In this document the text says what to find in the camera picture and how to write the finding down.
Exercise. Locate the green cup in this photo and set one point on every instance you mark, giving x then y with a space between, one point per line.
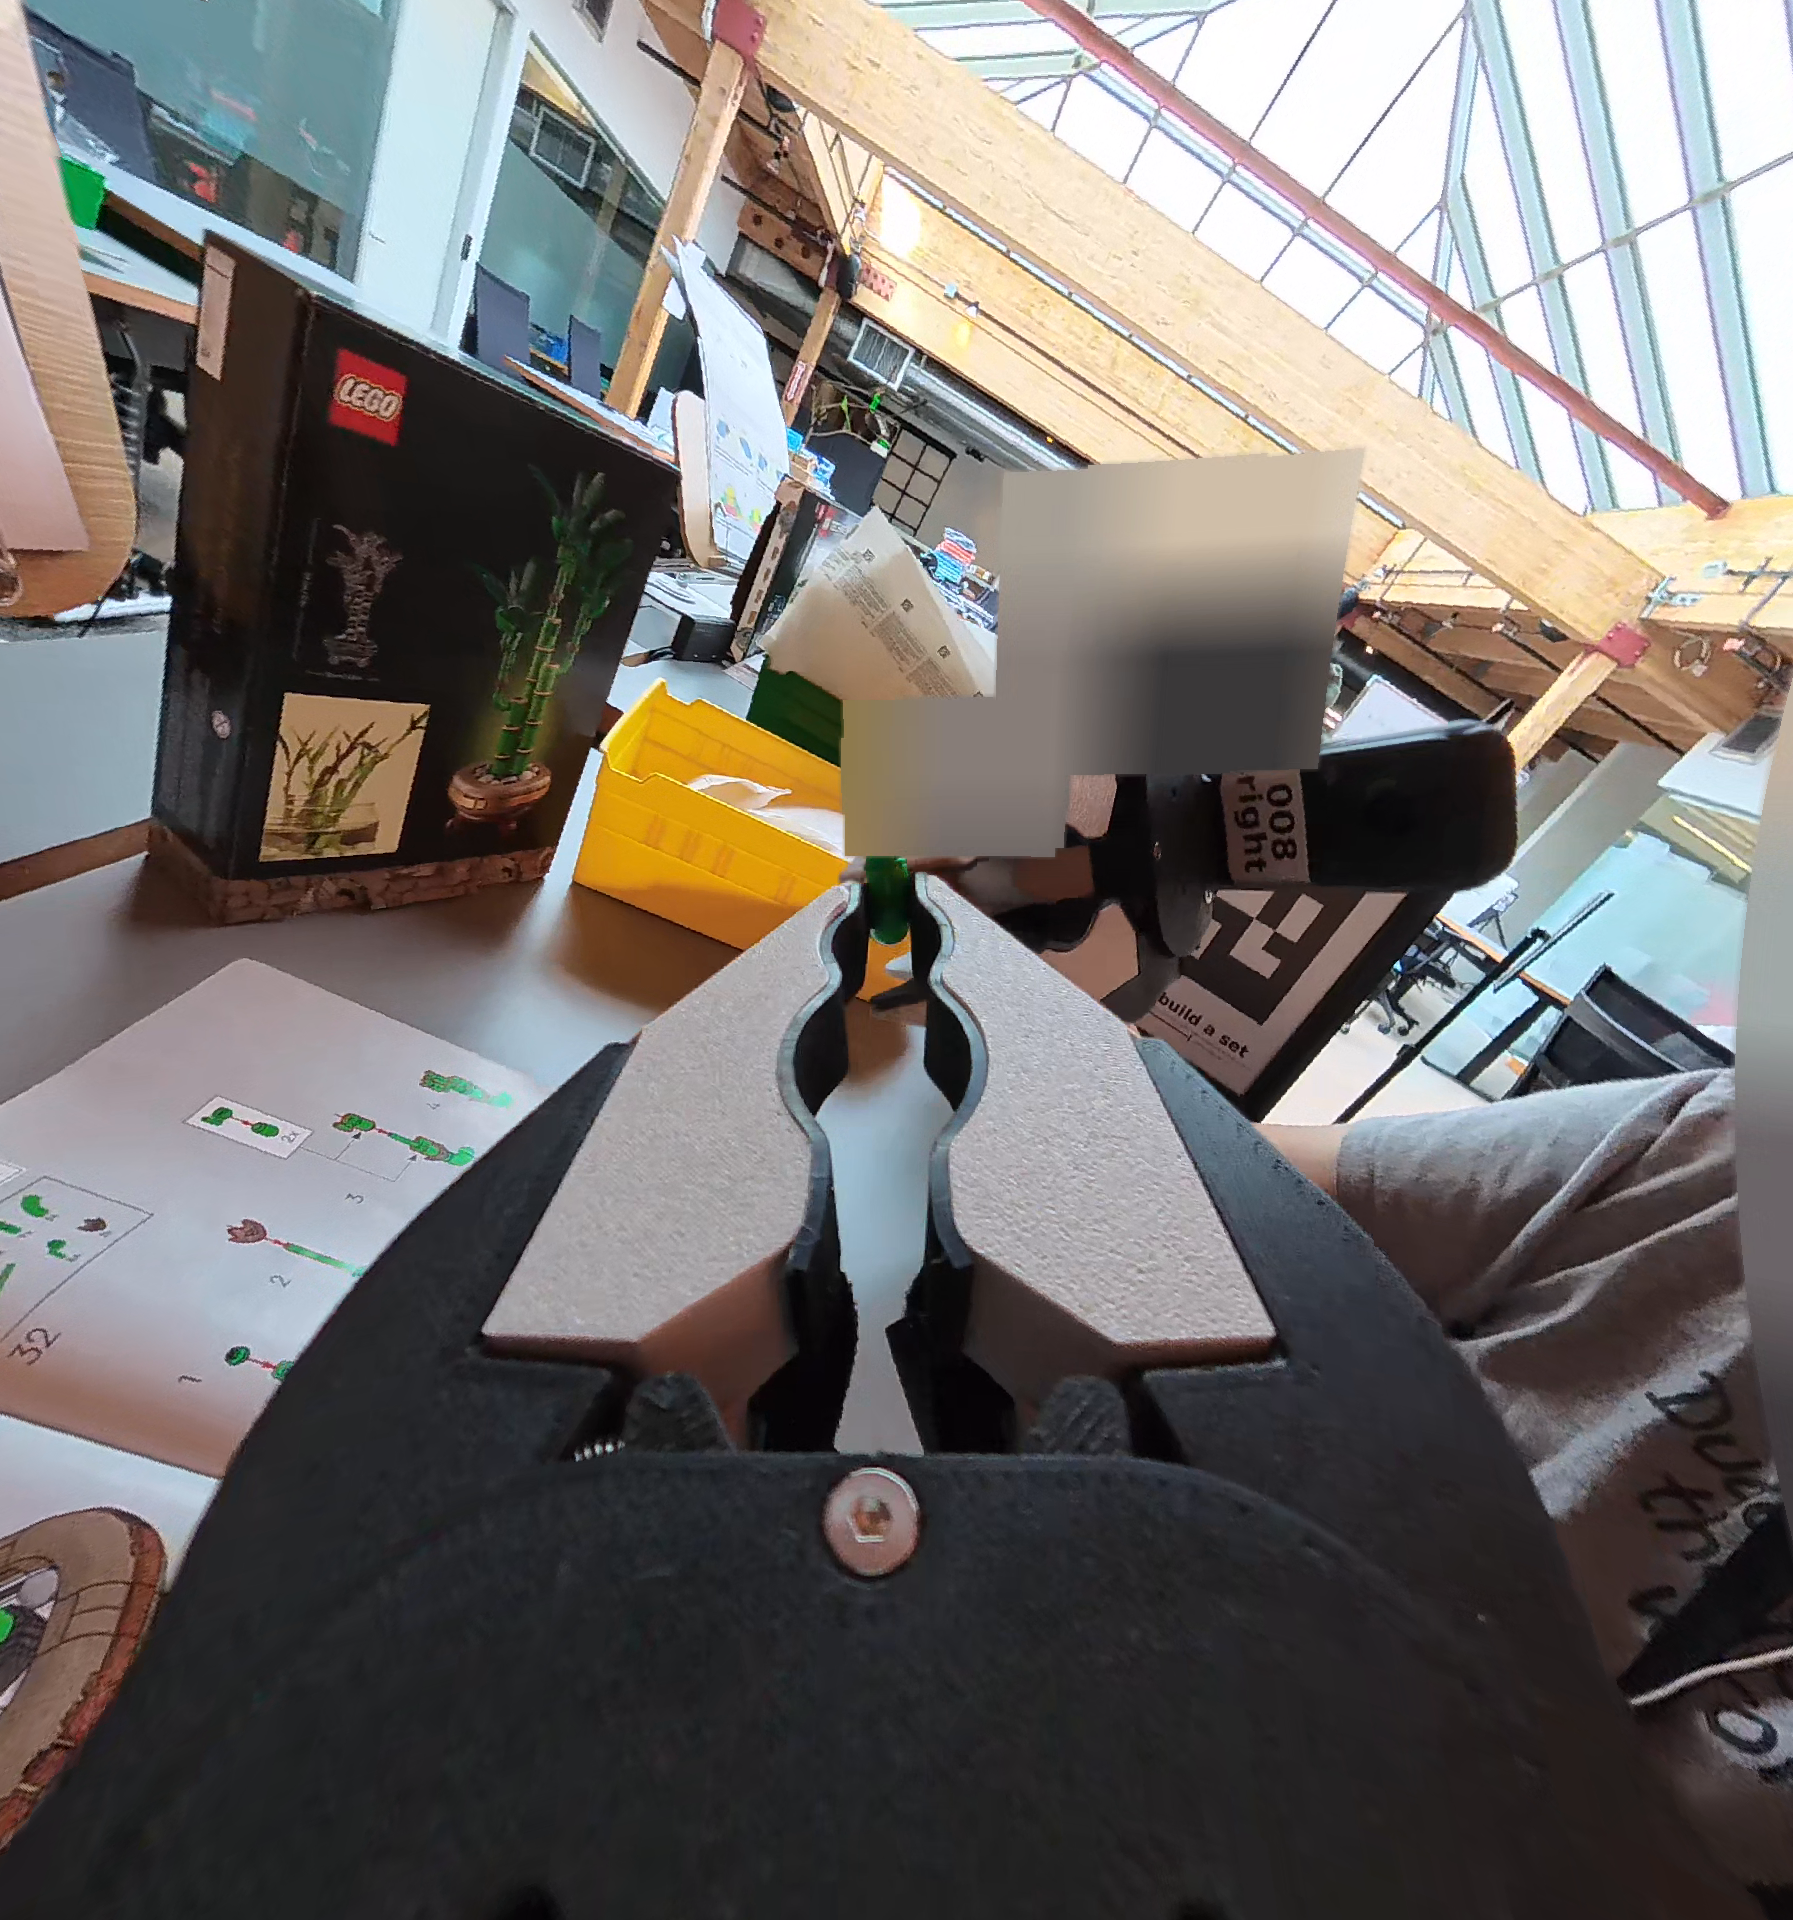
81 191

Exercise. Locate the lego instruction booklet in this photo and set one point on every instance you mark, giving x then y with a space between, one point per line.
161 1320

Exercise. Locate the white flip chart easel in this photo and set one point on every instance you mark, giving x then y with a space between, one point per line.
733 419

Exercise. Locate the black lego set box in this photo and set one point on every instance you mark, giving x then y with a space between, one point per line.
388 601

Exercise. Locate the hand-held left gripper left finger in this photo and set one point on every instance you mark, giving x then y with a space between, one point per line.
658 1199

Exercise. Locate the black framed marker sign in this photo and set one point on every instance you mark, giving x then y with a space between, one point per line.
1287 960

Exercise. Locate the yellow plastic bin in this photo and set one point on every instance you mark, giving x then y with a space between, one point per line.
687 855

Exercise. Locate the clear plastic bag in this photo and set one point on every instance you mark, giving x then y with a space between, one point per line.
775 816

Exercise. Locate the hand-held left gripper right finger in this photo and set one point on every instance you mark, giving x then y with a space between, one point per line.
1107 1199

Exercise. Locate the white printed paper sheets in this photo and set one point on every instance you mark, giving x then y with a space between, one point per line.
867 616

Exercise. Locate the person in grey shirt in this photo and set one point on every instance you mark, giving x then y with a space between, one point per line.
1558 1273

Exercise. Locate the small green lego connector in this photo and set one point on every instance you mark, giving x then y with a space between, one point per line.
887 898

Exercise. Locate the wooden document stand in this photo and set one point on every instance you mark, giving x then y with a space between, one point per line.
86 449

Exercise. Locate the black mesh office chair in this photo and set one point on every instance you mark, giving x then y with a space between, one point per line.
1632 1035

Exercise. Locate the person's right forearm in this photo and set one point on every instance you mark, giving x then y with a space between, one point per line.
1302 1157

